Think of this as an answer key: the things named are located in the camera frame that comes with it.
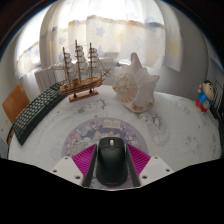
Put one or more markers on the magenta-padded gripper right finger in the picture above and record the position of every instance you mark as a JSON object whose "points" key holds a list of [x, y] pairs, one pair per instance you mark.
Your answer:
{"points": [[138, 159]]}

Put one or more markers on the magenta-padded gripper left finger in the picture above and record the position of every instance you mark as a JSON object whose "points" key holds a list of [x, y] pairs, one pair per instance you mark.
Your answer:
{"points": [[82, 160]]}

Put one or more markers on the black computer mouse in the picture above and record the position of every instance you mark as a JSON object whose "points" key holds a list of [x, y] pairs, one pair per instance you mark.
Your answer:
{"points": [[111, 163]]}

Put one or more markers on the round purple printed mouse pad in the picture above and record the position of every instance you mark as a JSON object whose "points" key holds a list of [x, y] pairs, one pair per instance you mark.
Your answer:
{"points": [[86, 133]]}

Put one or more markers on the white printed tablecloth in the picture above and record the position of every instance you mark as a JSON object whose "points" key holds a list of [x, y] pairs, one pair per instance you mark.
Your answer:
{"points": [[176, 130]]}

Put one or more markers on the black keyboard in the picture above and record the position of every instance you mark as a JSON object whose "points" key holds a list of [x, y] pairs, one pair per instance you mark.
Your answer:
{"points": [[35, 111]]}

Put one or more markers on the large white conch shell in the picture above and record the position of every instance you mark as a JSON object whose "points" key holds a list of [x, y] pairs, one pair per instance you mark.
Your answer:
{"points": [[140, 86]]}

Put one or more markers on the wooden model sailing ship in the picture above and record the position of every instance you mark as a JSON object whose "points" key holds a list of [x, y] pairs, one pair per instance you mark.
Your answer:
{"points": [[81, 85]]}

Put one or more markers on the orange wooden chair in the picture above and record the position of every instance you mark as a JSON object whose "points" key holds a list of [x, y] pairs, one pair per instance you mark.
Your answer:
{"points": [[14, 103]]}

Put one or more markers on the white radiator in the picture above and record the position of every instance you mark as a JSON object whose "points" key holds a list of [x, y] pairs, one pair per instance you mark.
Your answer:
{"points": [[46, 78]]}

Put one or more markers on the cartoon boy figure clock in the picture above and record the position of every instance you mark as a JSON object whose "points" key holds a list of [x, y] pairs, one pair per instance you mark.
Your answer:
{"points": [[204, 98]]}

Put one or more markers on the black router with antennas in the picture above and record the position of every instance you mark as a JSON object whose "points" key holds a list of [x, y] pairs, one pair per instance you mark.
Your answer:
{"points": [[219, 103]]}

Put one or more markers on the white star-print curtain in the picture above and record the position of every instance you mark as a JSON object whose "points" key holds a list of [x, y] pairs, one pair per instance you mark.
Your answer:
{"points": [[110, 33]]}

